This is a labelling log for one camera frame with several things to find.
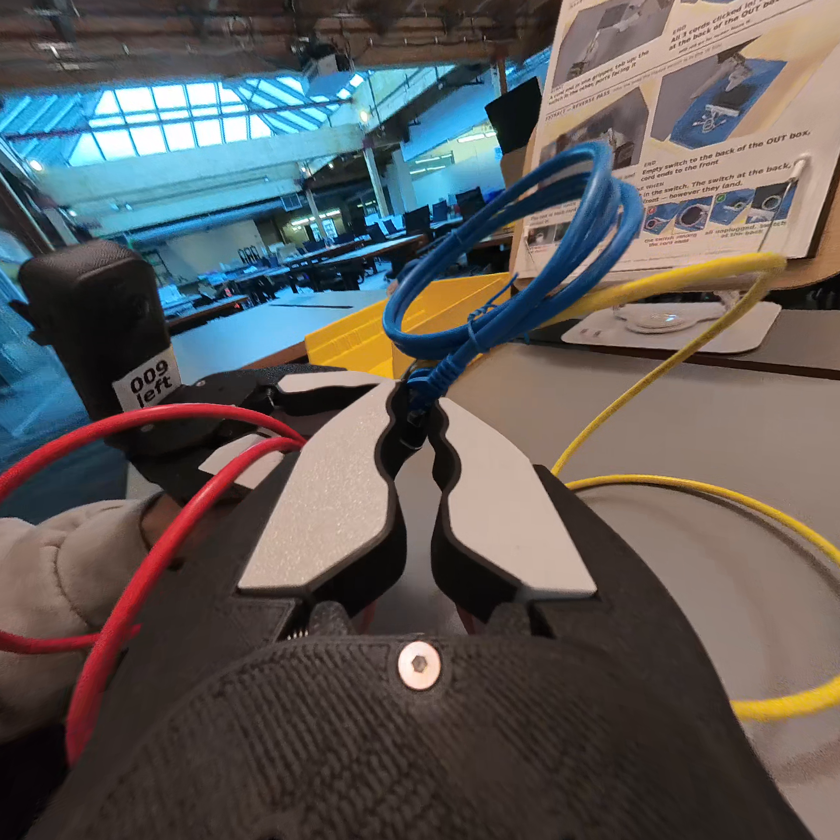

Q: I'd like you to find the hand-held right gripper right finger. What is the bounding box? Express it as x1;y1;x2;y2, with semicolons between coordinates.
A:
430;397;599;605

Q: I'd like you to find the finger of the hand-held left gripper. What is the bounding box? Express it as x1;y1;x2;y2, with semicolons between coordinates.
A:
195;430;305;497
277;371;392;399

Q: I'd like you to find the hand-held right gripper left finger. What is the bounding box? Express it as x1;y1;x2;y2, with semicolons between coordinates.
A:
237;385;405;602

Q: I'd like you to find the yellow plastic bin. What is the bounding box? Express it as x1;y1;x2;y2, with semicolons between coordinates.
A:
305;271;517;380

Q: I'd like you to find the red ethernet cable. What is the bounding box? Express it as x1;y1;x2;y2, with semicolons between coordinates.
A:
0;402;311;765

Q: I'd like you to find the blue ethernet cable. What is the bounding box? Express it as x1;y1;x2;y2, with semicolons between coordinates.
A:
382;141;648;447

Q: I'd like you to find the yellow ethernet cable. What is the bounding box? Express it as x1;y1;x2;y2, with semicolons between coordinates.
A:
549;252;840;721

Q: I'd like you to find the person's left forearm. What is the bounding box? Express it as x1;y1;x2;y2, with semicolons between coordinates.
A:
0;493;168;745

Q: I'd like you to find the person's left hand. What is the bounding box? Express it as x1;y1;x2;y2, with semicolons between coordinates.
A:
137;490;227;550

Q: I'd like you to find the white stand base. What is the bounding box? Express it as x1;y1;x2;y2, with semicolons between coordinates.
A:
561;298;783;357

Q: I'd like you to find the instruction sheet board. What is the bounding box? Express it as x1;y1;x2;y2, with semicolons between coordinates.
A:
508;0;840;294

